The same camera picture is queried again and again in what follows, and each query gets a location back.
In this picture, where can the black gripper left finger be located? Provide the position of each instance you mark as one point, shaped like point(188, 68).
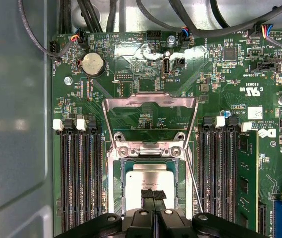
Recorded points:
point(140, 223)

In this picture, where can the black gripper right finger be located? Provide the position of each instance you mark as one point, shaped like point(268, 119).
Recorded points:
point(170, 223)

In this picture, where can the silver topped CPU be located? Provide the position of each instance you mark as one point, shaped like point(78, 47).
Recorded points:
point(150, 178)

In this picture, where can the metal socket cover frame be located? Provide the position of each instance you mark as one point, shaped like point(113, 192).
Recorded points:
point(150, 100)

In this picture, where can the CPU socket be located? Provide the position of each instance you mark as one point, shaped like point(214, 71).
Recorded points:
point(111, 183)

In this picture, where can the RAM slot with black clips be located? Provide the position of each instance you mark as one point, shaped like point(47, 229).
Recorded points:
point(76, 173)
point(203, 173)
point(98, 173)
point(227, 173)

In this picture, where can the RAM slot with white clips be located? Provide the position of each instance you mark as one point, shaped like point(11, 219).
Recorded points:
point(246, 127)
point(87, 173)
point(215, 173)
point(66, 173)

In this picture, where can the blue expansion slot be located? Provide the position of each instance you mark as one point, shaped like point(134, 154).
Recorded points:
point(279, 220)

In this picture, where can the green RAM stick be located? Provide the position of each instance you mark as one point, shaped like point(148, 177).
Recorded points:
point(247, 173)

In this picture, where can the green motherboard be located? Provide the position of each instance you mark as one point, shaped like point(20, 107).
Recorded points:
point(217, 86)

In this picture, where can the round coin battery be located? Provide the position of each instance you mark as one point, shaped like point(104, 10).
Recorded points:
point(92, 64)

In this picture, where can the black and silver PC case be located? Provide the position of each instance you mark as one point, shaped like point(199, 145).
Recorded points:
point(14, 99)

